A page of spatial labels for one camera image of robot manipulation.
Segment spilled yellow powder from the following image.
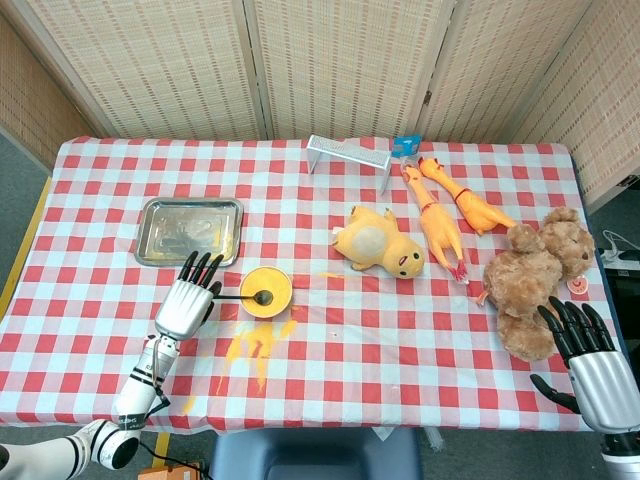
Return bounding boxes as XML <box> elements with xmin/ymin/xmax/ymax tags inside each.
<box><xmin>225</xmin><ymin>304</ymin><xmax>301</xmax><ymax>391</ymax></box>

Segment blue plastic object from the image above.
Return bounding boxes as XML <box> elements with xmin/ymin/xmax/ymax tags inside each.
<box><xmin>391</xmin><ymin>135</ymin><xmax>421</xmax><ymax>158</ymax></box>

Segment yellow plush duck toy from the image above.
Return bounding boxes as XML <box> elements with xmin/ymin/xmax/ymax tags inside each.
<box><xmin>330</xmin><ymin>205</ymin><xmax>426</xmax><ymax>280</ymax></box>

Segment orange box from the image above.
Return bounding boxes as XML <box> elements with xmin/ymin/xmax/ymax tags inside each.
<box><xmin>137</xmin><ymin>462</ymin><xmax>206</xmax><ymax>480</ymax></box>

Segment black device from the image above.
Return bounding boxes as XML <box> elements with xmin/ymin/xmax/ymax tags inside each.
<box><xmin>602</xmin><ymin>264</ymin><xmax>640</xmax><ymax>341</ymax></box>

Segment long orange rubber chicken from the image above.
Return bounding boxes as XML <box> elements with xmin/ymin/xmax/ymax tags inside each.
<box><xmin>402</xmin><ymin>165</ymin><xmax>470</xmax><ymax>284</ymax></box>

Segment red white checkered tablecloth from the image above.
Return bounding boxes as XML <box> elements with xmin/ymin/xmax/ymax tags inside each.
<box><xmin>0</xmin><ymin>135</ymin><xmax>624</xmax><ymax>434</ymax></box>

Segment white cables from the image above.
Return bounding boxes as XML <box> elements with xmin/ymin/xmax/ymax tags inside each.
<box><xmin>599</xmin><ymin>228</ymin><xmax>640</xmax><ymax>264</ymax></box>

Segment short orange rubber chicken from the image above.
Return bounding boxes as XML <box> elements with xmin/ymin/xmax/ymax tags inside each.
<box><xmin>417</xmin><ymin>156</ymin><xmax>516</xmax><ymax>236</ymax></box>

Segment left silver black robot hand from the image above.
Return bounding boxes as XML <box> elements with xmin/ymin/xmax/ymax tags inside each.
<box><xmin>153</xmin><ymin>250</ymin><xmax>224</xmax><ymax>341</ymax></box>

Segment blue chair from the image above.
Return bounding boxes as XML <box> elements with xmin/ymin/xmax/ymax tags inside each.
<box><xmin>207</xmin><ymin>427</ymin><xmax>424</xmax><ymax>480</ymax></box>

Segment black cable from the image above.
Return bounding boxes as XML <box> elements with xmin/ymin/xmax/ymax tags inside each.
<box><xmin>139</xmin><ymin>439</ymin><xmax>221</xmax><ymax>480</ymax></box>

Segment metal spoon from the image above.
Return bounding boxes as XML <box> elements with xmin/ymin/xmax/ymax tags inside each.
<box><xmin>212</xmin><ymin>289</ymin><xmax>275</xmax><ymax>306</ymax></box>

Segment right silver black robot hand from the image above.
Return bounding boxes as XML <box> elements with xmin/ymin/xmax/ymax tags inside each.
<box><xmin>529</xmin><ymin>295</ymin><xmax>639</xmax><ymax>434</ymax></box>

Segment brown teddy bear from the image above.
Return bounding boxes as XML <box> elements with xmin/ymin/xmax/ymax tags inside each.
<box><xmin>477</xmin><ymin>206</ymin><xmax>597</xmax><ymax>363</ymax></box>

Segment stainless steel tray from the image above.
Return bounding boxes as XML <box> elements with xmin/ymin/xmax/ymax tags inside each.
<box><xmin>133</xmin><ymin>197</ymin><xmax>245</xmax><ymax>268</ymax></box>

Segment white mesh shelf rack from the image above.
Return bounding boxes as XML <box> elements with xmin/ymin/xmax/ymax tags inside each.
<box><xmin>307</xmin><ymin>134</ymin><xmax>393</xmax><ymax>196</ymax></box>

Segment off-white bowl with yellow powder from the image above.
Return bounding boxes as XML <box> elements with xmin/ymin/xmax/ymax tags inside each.
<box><xmin>239</xmin><ymin>266</ymin><xmax>294</xmax><ymax>319</ymax></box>

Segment beige woven folding screen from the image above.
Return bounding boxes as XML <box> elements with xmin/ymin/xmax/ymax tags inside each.
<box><xmin>0</xmin><ymin>0</ymin><xmax>640</xmax><ymax>211</ymax></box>

